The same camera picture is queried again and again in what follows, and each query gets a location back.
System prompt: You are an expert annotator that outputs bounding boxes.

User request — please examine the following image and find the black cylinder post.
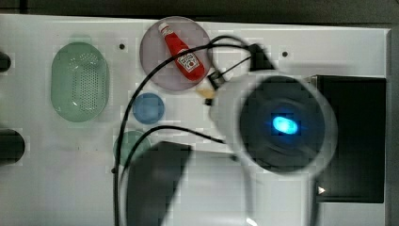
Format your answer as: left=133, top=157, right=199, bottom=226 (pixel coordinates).
left=0, top=53, right=11, bottom=73
left=0, top=129, right=25, bottom=166

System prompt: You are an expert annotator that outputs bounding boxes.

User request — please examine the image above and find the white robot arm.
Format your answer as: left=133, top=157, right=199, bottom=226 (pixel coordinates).
left=122, top=73, right=338, bottom=226

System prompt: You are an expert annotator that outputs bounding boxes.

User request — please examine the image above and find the translucent purple round plate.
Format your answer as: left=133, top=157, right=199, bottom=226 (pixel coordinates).
left=139, top=16, right=214, bottom=92

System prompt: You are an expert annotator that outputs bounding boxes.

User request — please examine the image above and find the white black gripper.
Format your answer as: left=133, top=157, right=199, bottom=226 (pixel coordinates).
left=207, top=71, right=230, bottom=91

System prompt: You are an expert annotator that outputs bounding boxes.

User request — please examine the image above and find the small green round plate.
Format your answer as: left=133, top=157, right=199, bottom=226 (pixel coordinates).
left=120, top=130, right=152, bottom=166

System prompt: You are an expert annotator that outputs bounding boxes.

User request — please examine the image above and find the small blue round plate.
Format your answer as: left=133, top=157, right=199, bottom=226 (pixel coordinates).
left=132, top=92, right=165, bottom=124

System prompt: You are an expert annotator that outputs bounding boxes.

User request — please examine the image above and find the black cylinder post upper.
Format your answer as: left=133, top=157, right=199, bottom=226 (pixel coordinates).
left=0, top=53, right=11, bottom=73

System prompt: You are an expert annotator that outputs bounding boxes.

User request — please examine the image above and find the plush red ketchup bottle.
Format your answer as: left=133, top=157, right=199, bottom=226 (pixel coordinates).
left=158, top=23, right=205, bottom=81

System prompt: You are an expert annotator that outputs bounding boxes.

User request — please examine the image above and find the plush peeled banana toy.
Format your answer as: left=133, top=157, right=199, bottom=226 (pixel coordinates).
left=196, top=88, right=215, bottom=99

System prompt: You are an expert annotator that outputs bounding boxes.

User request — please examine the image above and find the green perforated colander basket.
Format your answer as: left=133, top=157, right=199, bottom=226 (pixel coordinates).
left=51, top=42, right=109, bottom=122

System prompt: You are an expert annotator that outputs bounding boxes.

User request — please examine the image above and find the black cylinder post lower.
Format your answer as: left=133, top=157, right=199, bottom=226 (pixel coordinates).
left=0, top=129, right=25, bottom=166

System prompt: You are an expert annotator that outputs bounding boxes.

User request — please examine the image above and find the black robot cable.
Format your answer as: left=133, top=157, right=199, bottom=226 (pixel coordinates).
left=111, top=35, right=277, bottom=226

